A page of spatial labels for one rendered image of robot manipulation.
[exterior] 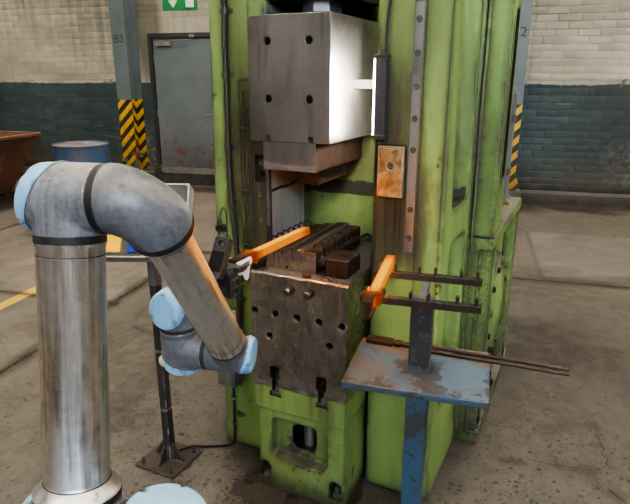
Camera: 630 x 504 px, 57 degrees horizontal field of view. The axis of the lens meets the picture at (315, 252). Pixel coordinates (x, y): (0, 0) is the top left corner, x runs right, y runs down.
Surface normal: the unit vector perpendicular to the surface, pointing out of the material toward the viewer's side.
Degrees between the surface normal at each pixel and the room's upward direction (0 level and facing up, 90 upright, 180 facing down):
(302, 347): 90
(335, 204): 90
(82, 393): 84
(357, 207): 90
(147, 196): 65
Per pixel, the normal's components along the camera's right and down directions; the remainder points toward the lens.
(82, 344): 0.61, 0.14
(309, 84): -0.44, 0.26
